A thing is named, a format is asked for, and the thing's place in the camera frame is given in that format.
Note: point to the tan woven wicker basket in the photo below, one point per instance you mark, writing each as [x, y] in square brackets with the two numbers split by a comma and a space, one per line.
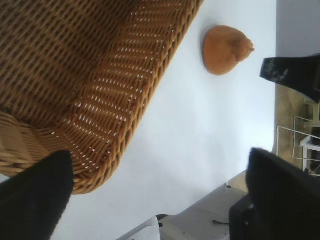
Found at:
[75, 75]

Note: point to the black equipment box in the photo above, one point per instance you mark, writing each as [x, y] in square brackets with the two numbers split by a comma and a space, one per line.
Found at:
[238, 220]

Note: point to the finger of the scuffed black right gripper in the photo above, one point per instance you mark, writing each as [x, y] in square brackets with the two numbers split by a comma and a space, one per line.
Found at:
[295, 72]

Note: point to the white metal stand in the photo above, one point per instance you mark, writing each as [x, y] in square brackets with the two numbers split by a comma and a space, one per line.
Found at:
[305, 155]

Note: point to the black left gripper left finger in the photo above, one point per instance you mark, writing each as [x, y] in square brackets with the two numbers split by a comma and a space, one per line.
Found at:
[32, 200]

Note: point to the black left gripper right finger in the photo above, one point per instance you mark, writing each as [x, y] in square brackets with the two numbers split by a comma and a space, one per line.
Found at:
[287, 205]

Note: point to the orange-brown bread bun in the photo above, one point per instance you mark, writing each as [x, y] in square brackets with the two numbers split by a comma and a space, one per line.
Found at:
[222, 50]

